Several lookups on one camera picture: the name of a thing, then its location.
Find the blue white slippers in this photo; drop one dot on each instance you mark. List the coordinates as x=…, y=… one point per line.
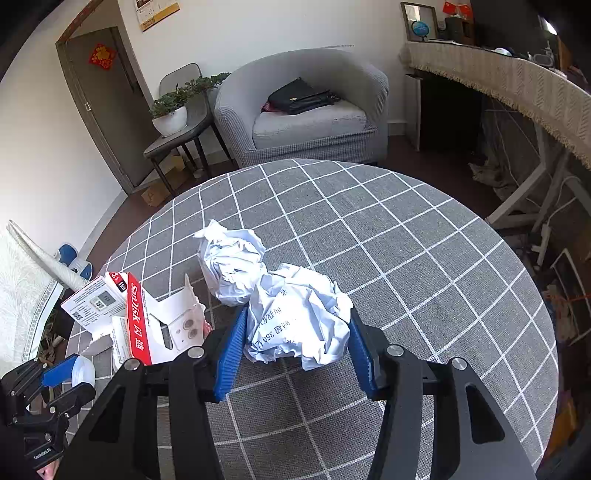
x=69, y=256

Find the white plastic lid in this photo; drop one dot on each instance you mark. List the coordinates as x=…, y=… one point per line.
x=85, y=371

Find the round table, grey checked cloth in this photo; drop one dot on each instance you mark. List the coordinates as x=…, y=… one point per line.
x=392, y=258

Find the potted plant in white pot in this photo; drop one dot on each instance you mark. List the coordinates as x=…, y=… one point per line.
x=171, y=120

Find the person's left hand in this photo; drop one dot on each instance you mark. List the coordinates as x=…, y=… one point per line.
x=46, y=472

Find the black monitor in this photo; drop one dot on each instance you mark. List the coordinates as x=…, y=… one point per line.
x=503, y=23

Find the white printed card packaging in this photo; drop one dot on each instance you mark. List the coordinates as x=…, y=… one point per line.
x=92, y=304

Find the small blue globe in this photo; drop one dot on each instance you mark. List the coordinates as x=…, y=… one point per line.
x=420, y=28

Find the wooden picture frame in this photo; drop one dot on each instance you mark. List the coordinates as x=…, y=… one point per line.
x=408, y=14

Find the plain paper ball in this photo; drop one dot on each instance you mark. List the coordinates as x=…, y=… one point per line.
x=231, y=263

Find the wall calendar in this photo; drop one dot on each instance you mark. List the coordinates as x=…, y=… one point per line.
x=154, y=14

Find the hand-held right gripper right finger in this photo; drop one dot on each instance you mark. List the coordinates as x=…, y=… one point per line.
x=364, y=364

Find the grey door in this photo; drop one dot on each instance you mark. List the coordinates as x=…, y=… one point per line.
x=106, y=115

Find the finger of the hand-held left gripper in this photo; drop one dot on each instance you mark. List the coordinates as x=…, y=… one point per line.
x=57, y=374
x=74, y=397

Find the white cardboard packaging box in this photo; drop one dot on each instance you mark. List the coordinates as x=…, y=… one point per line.
x=180, y=318

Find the red door decoration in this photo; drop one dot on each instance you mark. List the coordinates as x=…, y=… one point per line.
x=101, y=56

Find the printed paper ball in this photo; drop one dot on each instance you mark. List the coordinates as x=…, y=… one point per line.
x=295, y=318

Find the black handbag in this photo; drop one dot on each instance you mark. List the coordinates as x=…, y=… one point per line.
x=300, y=99

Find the grey armchair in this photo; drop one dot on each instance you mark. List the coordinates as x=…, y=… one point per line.
x=304, y=129

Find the red white card packaging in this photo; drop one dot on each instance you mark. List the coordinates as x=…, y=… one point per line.
x=136, y=318

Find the grey dining chair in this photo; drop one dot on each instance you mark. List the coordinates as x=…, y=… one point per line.
x=180, y=136

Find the desk with fringed cloth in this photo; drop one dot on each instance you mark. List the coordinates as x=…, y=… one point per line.
x=508, y=78

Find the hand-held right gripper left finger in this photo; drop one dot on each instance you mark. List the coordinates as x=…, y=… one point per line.
x=231, y=360

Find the small red flags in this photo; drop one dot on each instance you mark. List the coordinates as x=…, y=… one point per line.
x=457, y=7

